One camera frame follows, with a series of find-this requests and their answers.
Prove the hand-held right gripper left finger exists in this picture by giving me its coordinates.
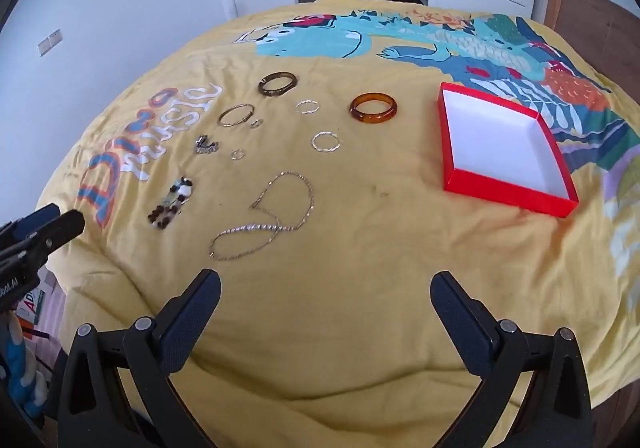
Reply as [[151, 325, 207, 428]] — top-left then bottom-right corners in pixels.
[[57, 269, 222, 448]]

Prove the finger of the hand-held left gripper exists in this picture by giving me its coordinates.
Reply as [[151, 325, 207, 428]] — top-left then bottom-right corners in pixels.
[[0, 209, 86, 286], [0, 204, 61, 244]]

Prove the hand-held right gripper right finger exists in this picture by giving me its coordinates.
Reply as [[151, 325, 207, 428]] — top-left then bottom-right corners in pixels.
[[430, 271, 593, 448]]

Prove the red cardboard box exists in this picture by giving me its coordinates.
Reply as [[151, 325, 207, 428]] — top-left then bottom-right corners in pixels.
[[436, 82, 580, 219]]

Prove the thin metal bangle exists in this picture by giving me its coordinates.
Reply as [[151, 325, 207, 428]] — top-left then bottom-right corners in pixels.
[[217, 102, 254, 128]]

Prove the pile of papers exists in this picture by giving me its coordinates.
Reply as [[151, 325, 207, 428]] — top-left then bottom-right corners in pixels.
[[15, 273, 63, 341]]

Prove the yellow printed blanket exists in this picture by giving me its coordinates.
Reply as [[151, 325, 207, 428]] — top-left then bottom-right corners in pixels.
[[35, 0, 640, 448]]

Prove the amber bangle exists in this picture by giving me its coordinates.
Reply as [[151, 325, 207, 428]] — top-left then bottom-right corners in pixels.
[[349, 92, 399, 125]]

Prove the dark brown bangle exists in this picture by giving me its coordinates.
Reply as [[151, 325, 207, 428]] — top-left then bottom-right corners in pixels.
[[257, 71, 298, 98]]

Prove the wooden headboard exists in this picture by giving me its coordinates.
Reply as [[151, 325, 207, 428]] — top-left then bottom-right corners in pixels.
[[542, 0, 640, 94]]

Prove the blue and white rope toy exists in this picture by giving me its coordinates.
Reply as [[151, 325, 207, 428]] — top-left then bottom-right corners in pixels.
[[0, 313, 48, 421]]

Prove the silver beaded chain bracelet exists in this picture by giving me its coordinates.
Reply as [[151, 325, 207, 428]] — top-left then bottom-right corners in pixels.
[[209, 223, 296, 262]]

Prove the thin silver chain necklace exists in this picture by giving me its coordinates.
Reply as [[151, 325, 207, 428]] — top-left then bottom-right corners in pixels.
[[251, 171, 316, 232]]

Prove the white light switch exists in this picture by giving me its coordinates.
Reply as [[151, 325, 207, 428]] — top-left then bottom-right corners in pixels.
[[37, 29, 63, 56]]

